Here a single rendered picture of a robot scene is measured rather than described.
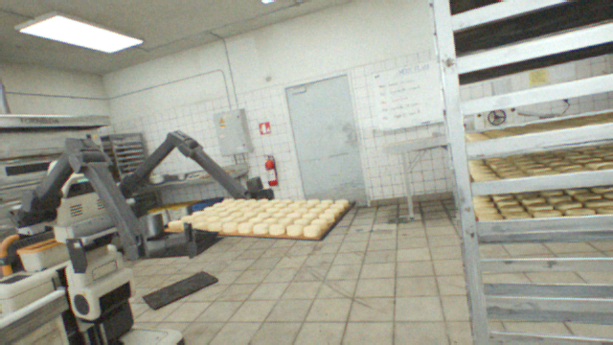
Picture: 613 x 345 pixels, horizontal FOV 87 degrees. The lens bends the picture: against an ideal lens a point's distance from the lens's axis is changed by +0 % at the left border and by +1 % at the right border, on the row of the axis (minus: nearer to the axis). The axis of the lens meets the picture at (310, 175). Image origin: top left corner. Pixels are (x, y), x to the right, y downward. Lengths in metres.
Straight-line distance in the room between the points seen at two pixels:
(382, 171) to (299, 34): 2.40
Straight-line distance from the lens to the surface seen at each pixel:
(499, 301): 0.91
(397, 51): 5.03
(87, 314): 1.91
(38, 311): 1.26
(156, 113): 6.47
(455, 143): 0.76
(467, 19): 0.82
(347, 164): 5.07
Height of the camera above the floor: 1.23
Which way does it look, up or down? 7 degrees down
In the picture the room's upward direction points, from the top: 10 degrees counter-clockwise
